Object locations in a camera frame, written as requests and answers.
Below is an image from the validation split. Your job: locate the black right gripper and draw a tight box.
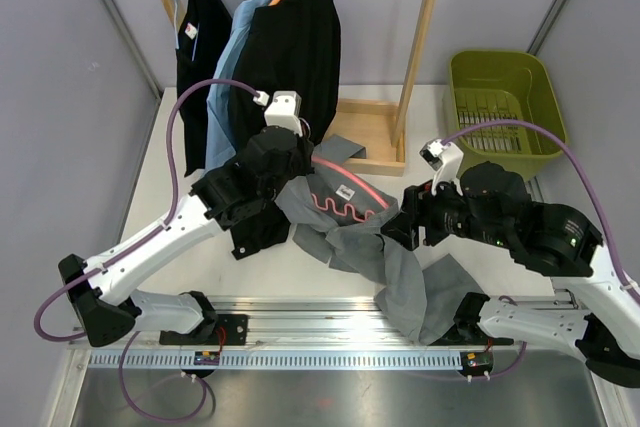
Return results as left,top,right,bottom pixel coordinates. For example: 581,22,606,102
381,169,513,250

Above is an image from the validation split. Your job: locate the pink wavy hanger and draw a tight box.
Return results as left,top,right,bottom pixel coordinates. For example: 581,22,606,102
310,155,390,223

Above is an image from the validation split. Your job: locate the grey shirt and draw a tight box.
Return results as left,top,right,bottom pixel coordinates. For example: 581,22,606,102
276,136,480,345

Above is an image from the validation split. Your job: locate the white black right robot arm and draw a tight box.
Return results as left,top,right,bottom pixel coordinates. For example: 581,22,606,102
381,162,639,388

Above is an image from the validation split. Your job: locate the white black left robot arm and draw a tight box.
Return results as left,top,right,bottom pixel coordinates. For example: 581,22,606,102
58,126,314,347

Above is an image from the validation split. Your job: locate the light blue shirt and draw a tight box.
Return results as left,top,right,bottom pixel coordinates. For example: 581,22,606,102
204,0,272,171

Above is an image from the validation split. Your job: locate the black long-sleeve shirt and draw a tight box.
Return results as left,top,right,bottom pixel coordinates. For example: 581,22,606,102
228,0,341,260

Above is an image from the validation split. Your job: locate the black t-shirt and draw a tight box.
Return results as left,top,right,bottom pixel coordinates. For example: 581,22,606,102
176,0,232,176

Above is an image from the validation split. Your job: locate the light blue hanger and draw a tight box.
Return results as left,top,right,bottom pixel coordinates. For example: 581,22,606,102
157,0,201,61

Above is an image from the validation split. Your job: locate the green plastic basket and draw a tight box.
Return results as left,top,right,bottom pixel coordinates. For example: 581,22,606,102
443,50,568,181

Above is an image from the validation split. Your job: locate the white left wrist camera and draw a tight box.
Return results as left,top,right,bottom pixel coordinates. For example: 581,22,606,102
253,91,304,137

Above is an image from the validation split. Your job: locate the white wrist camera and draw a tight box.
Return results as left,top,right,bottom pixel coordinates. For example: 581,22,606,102
420,139,464,196
253,91,304,137

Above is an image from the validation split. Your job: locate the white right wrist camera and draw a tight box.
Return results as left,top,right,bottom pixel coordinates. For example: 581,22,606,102
420,139,464,196

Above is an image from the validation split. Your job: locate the white slotted cable duct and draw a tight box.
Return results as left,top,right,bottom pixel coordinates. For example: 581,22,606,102
89,349,462,371

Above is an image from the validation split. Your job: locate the aluminium rail frame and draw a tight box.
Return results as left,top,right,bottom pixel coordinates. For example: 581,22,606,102
49,0,640,427

